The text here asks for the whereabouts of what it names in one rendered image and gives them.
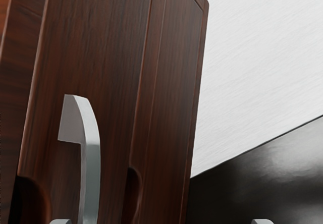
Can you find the dark brown wooden drawer cabinet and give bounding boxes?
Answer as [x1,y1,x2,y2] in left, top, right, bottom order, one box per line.
[0,0,210,224]

